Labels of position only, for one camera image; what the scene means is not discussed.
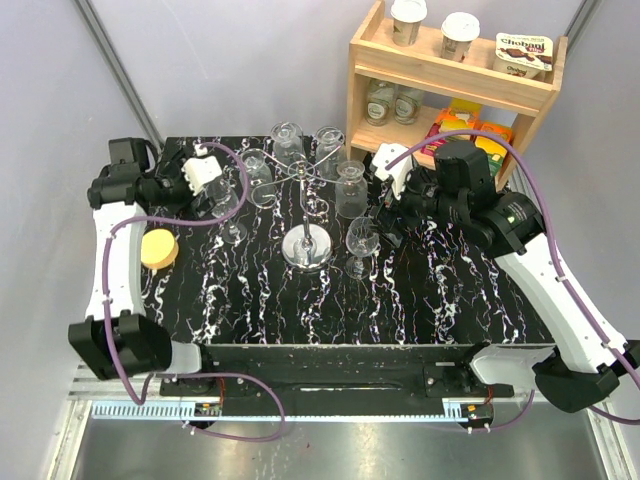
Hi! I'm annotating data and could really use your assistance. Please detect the Chobani yogurt cup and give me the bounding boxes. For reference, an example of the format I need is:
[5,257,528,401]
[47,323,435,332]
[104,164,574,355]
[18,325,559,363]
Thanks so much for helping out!
[493,32,553,79]

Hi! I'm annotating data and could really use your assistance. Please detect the clear wine glass centre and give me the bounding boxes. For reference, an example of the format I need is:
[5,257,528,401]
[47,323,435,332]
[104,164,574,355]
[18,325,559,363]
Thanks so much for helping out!
[345,216,379,279]

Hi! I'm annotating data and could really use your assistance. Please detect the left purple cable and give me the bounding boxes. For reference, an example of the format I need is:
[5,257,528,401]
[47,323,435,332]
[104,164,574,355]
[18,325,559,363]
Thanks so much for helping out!
[102,142,287,442]

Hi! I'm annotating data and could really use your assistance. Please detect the chrome wine glass rack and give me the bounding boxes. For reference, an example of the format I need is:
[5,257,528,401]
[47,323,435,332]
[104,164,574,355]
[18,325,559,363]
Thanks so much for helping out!
[241,146,341,272]

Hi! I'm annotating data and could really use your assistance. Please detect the green orange sponge box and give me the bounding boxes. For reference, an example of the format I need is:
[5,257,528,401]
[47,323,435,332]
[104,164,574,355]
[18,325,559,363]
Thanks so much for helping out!
[474,121,513,177]

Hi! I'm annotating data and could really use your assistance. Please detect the white paper cup right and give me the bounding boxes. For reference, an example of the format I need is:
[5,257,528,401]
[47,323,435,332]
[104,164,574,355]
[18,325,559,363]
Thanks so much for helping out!
[440,12,480,62]

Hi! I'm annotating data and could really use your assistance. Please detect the ribbed stemmed glass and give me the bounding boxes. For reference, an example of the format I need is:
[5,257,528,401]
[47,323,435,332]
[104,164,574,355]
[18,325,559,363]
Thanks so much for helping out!
[335,161,368,219]
[315,126,347,180]

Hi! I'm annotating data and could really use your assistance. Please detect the yellow round sponge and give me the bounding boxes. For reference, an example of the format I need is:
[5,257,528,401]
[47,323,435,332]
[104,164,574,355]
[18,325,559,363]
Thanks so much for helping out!
[141,229,179,270]

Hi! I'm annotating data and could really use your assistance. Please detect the clear wine glass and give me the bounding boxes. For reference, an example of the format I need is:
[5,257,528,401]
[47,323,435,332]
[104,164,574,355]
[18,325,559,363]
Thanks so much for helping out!
[211,178,247,245]
[345,216,379,279]

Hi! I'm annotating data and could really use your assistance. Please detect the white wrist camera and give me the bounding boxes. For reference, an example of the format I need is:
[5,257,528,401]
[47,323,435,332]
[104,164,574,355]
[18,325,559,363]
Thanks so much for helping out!
[370,143,414,200]
[181,144,222,196]

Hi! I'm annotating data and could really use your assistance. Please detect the wooden shelf unit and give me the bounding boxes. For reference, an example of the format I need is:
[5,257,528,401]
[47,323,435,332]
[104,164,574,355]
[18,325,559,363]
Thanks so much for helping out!
[344,0,570,194]

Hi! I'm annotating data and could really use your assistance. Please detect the white paper cup left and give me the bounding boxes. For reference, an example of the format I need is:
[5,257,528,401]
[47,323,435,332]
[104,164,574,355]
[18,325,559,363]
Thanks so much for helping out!
[390,0,428,47]

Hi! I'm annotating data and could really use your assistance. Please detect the white paper cup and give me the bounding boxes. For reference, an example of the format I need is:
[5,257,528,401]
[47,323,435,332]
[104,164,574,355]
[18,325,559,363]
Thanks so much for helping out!
[390,0,428,47]
[440,12,480,62]

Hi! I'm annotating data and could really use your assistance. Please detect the pink sponge box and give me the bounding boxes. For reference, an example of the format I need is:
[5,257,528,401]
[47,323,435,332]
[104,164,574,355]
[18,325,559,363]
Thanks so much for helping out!
[424,122,451,156]

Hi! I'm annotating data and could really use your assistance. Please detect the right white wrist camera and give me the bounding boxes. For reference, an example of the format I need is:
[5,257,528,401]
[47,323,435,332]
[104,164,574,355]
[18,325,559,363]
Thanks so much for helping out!
[370,143,414,200]

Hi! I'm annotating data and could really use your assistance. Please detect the purple cable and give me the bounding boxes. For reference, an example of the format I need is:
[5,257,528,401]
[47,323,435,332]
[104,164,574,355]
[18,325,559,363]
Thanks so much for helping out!
[384,129,640,434]
[102,142,287,442]

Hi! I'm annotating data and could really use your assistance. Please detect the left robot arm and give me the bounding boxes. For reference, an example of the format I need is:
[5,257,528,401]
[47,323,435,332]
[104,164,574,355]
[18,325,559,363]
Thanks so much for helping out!
[68,137,222,395]

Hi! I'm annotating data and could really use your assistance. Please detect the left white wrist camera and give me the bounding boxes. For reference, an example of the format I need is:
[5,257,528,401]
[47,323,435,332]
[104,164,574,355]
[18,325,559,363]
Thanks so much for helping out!
[181,144,222,196]

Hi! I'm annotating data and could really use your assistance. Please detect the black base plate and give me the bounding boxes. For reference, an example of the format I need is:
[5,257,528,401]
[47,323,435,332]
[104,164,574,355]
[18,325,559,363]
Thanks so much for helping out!
[160,345,514,419]

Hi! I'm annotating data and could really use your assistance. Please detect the clear wine glass left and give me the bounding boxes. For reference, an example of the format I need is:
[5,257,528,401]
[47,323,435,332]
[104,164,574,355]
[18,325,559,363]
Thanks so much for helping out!
[211,178,247,245]

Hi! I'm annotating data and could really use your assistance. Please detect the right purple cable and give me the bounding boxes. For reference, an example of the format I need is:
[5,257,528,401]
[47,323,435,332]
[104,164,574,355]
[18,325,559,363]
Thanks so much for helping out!
[384,129,640,434]

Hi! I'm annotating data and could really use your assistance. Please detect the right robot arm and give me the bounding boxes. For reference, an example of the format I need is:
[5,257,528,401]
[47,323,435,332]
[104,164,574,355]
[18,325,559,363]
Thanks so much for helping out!
[370,140,639,413]

